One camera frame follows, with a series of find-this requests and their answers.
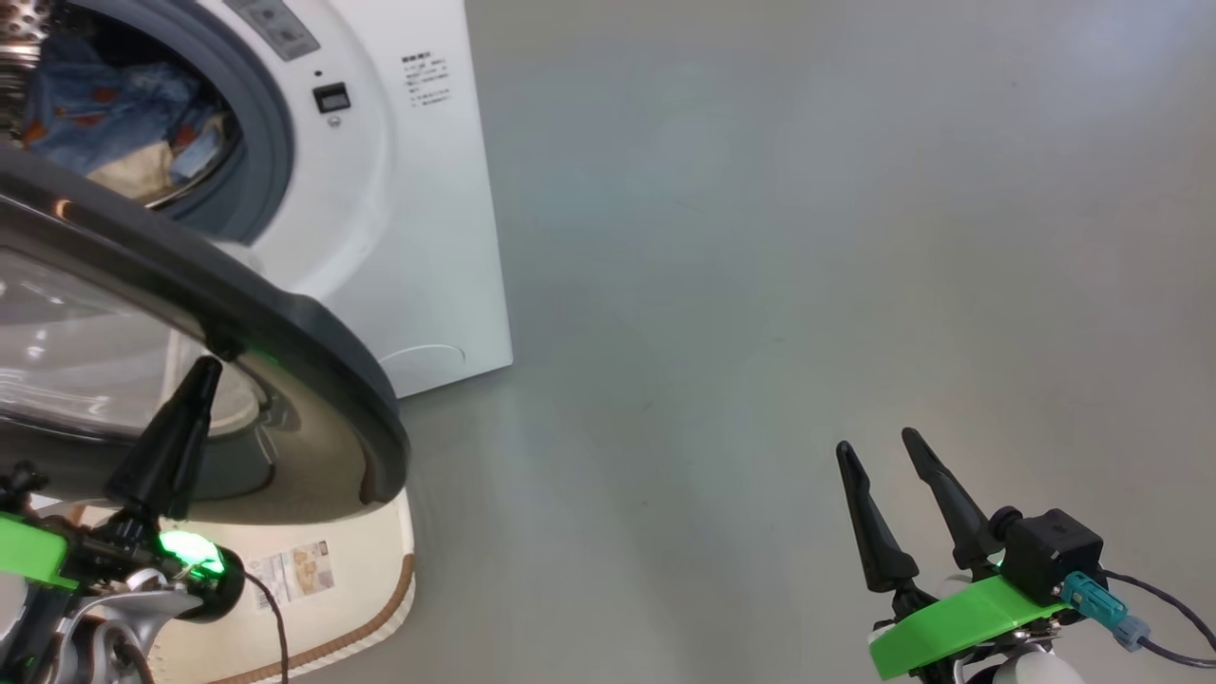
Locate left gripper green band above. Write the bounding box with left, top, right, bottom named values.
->
left=0, top=355, right=248, bottom=625

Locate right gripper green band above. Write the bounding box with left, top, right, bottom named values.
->
left=835, top=427, right=1074, bottom=684

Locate black round glass washer door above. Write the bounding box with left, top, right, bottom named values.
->
left=0, top=141, right=412, bottom=529

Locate blue cartoon print garment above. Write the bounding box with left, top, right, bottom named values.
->
left=21, top=34, right=231, bottom=202

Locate paper label on basket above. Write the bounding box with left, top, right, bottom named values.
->
left=245, top=540, right=336, bottom=606

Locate cream perforated laundry basket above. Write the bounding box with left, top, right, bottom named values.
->
left=52, top=486, right=418, bottom=684

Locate grey rubber door seal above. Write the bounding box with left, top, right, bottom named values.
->
left=52, top=0, right=296, bottom=247

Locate white front-load washing machine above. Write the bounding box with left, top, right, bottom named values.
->
left=0, top=0, right=515, bottom=399

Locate grey door hinge plate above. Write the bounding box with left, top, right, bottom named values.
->
left=222, top=0, right=322, bottom=64

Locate round white filter cover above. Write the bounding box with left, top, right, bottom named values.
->
left=378, top=343, right=467, bottom=383

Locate steel washer drum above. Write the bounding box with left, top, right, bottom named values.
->
left=0, top=0, right=244, bottom=208

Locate black text label sticker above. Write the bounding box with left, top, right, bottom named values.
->
left=400, top=53, right=453, bottom=109

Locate teal camera cable connector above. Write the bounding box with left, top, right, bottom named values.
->
left=1060, top=570, right=1152, bottom=653

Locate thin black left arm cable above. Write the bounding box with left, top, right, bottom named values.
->
left=241, top=568, right=292, bottom=684

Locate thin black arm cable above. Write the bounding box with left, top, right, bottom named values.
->
left=241, top=568, right=292, bottom=684
left=1102, top=568, right=1216, bottom=670

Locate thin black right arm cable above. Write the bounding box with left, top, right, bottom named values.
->
left=1102, top=568, right=1216, bottom=670

